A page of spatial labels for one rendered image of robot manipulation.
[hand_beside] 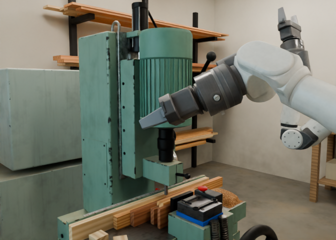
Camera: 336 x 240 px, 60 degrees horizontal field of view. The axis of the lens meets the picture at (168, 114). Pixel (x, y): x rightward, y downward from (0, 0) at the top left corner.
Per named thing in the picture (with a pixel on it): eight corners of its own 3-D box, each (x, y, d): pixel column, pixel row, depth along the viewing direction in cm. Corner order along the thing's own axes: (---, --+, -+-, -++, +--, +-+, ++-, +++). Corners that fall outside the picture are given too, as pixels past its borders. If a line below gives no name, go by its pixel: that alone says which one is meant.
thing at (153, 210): (153, 225, 90) (153, 209, 90) (150, 223, 91) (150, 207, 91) (198, 205, 105) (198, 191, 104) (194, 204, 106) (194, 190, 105)
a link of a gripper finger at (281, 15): (284, 6, 116) (286, 20, 114) (277, 10, 118) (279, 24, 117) (282, 5, 115) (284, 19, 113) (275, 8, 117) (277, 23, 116)
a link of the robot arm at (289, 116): (286, 96, 123) (280, 140, 126) (279, 97, 114) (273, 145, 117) (313, 99, 117) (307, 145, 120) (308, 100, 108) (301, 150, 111)
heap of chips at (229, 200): (229, 208, 102) (230, 198, 102) (199, 197, 112) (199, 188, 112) (243, 201, 108) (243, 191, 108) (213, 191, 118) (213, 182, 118)
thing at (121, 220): (117, 230, 87) (116, 217, 87) (113, 228, 88) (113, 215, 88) (222, 186, 124) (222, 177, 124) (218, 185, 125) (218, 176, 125)
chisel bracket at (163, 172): (168, 191, 95) (168, 166, 95) (141, 181, 105) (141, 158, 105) (184, 185, 101) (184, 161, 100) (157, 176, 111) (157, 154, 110)
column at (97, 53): (110, 228, 108) (106, 30, 101) (81, 209, 124) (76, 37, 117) (155, 210, 124) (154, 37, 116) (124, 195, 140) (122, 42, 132)
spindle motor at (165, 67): (165, 131, 87) (165, 24, 84) (129, 125, 99) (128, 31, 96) (202, 125, 99) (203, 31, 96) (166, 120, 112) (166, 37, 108)
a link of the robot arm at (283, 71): (237, 86, 62) (292, 115, 54) (228, 56, 56) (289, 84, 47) (257, 66, 63) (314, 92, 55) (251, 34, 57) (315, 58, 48)
